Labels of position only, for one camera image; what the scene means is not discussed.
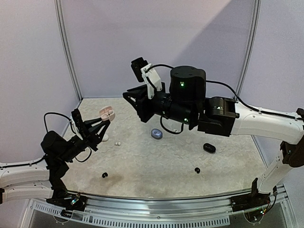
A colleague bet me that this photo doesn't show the black earbud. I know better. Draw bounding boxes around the black earbud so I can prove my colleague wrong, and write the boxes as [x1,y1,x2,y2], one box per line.
[102,172,108,178]
[194,167,200,174]

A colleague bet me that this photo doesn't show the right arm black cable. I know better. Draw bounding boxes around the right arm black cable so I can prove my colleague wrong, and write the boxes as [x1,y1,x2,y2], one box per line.
[146,64,304,136]

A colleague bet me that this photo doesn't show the left aluminium corner post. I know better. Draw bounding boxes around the left aluminium corner post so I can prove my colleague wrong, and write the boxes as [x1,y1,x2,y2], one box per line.
[54,0,83,102]

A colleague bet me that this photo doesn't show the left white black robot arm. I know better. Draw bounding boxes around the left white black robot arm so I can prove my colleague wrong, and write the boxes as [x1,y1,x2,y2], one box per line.
[0,118,111,206]

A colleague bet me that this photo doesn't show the white oblong charging case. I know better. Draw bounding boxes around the white oblong charging case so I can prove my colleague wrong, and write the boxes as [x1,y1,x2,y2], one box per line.
[102,135,109,142]

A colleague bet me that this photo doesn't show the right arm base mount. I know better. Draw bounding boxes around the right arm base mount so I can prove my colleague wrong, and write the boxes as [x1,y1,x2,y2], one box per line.
[230,190,270,212]

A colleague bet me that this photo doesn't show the black earbud left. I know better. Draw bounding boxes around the black earbud left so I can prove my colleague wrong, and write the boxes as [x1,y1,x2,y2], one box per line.
[102,172,108,178]

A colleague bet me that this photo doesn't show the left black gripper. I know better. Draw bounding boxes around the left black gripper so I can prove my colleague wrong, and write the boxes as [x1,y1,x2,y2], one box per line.
[60,116,109,162]

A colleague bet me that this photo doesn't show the right aluminium corner post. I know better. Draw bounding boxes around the right aluminium corner post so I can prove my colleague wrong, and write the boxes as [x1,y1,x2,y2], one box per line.
[236,0,261,96]

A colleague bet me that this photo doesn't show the aluminium front rail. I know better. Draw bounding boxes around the aluminium front rail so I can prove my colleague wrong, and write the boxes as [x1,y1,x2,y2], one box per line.
[21,185,298,228]

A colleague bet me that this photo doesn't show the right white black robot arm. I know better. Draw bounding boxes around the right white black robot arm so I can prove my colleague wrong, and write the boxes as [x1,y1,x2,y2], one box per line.
[123,64,304,207]

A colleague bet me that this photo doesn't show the blue earbud charging case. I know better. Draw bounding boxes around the blue earbud charging case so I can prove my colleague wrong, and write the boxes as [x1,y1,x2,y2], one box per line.
[151,128,163,140]

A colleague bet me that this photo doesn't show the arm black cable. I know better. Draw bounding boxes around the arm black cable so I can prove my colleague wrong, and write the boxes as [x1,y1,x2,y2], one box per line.
[0,112,93,163]
[146,64,304,136]

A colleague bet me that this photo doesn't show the black earbud right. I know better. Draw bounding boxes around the black earbud right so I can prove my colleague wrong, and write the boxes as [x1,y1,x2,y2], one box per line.
[194,167,200,174]

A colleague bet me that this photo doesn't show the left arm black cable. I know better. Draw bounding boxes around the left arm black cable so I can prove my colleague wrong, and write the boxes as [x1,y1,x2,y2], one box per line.
[0,112,93,163]

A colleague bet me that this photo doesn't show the aluminium corner post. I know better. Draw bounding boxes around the aluminium corner post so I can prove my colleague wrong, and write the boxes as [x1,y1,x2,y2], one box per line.
[236,0,261,96]
[54,0,83,102]

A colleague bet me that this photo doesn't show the black earbud charging case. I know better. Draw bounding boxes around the black earbud charging case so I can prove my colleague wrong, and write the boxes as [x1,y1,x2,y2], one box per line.
[203,143,216,154]

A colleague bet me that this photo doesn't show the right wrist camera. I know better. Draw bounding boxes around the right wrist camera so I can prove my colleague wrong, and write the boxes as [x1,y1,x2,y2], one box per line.
[131,57,164,99]

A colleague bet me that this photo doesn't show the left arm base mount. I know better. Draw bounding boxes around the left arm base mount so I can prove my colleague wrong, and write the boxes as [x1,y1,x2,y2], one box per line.
[46,190,88,211]

